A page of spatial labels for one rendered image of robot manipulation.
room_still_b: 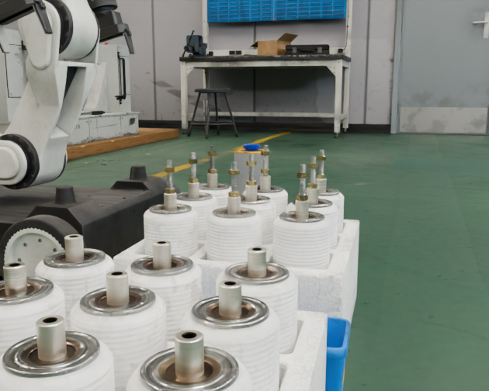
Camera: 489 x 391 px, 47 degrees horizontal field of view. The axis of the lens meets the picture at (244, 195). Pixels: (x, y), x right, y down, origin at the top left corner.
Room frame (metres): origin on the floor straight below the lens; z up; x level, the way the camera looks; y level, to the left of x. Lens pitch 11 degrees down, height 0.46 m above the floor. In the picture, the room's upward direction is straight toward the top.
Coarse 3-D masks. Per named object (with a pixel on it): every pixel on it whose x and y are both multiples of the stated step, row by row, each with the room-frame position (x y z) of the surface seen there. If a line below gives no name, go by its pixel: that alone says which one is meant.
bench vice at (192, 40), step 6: (192, 30) 5.43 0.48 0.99; (186, 36) 5.59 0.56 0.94; (192, 36) 5.56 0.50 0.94; (198, 36) 5.58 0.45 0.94; (186, 42) 5.59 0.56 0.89; (192, 42) 5.56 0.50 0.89; (198, 42) 5.58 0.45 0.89; (186, 48) 5.45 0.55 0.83; (192, 48) 5.52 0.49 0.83; (198, 48) 5.58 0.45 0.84; (204, 48) 5.73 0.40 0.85; (198, 54) 5.67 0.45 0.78; (204, 54) 5.74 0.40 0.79
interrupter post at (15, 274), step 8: (8, 264) 0.57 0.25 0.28; (16, 264) 0.57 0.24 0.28; (24, 264) 0.57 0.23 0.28; (8, 272) 0.56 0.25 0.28; (16, 272) 0.56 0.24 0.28; (24, 272) 0.56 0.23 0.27; (8, 280) 0.56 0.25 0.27; (16, 280) 0.56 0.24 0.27; (24, 280) 0.56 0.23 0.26; (8, 288) 0.56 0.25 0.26; (16, 288) 0.56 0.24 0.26; (24, 288) 0.56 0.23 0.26
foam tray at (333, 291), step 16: (352, 224) 1.15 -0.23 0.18; (352, 240) 1.03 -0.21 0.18; (128, 256) 0.92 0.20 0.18; (144, 256) 0.92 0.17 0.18; (192, 256) 0.92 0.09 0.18; (272, 256) 0.93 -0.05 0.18; (336, 256) 0.92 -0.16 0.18; (352, 256) 1.02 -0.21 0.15; (208, 272) 0.87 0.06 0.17; (304, 272) 0.84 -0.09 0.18; (320, 272) 0.84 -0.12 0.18; (336, 272) 0.84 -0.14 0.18; (352, 272) 1.04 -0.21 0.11; (208, 288) 0.87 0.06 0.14; (304, 288) 0.83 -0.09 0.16; (320, 288) 0.83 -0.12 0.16; (336, 288) 0.82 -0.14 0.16; (352, 288) 1.06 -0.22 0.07; (304, 304) 0.83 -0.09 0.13; (320, 304) 0.83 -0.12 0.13; (336, 304) 0.82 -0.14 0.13; (352, 304) 1.08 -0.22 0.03
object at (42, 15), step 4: (36, 4) 1.18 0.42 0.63; (40, 4) 1.19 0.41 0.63; (44, 4) 1.20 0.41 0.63; (36, 8) 1.18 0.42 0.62; (40, 8) 1.19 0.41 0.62; (44, 8) 1.20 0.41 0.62; (36, 12) 1.18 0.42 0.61; (40, 12) 1.19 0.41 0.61; (44, 12) 1.20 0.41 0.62; (40, 16) 1.18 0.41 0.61; (44, 16) 1.19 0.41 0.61; (40, 20) 1.18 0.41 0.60; (44, 20) 1.19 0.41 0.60; (48, 20) 1.20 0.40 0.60; (40, 24) 1.18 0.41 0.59; (44, 24) 1.18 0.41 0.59; (48, 24) 1.20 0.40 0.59; (44, 28) 1.18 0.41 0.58; (48, 28) 1.19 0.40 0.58; (44, 32) 1.18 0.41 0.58; (48, 32) 1.19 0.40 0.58; (52, 32) 1.20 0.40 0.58
